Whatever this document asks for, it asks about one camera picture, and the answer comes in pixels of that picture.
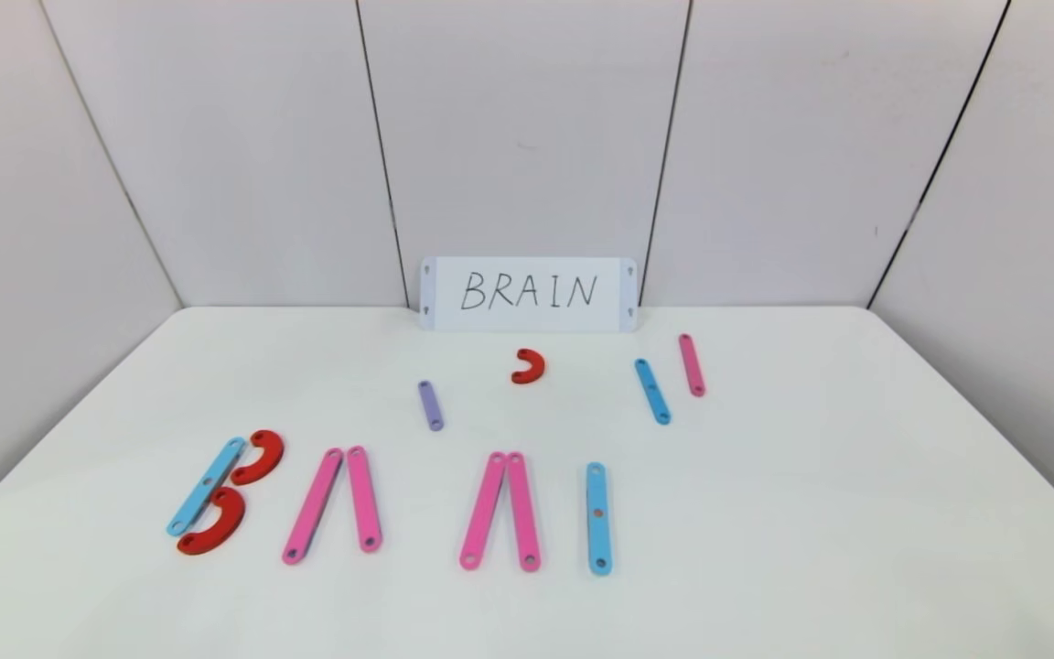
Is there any short purple bar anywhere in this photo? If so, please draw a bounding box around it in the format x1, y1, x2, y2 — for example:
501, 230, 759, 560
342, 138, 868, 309
417, 381, 445, 432

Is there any long pink bar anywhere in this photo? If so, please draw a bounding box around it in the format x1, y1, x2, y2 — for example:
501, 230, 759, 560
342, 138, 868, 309
282, 448, 345, 566
506, 452, 543, 574
679, 333, 706, 398
458, 451, 508, 573
347, 446, 383, 554

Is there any white BRAIN sign card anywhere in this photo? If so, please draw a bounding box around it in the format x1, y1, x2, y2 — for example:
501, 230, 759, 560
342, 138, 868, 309
419, 256, 640, 333

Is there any blue three-hole bar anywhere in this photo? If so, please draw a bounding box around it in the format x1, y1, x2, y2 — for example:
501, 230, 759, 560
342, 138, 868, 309
634, 358, 672, 426
586, 462, 613, 577
167, 437, 247, 537

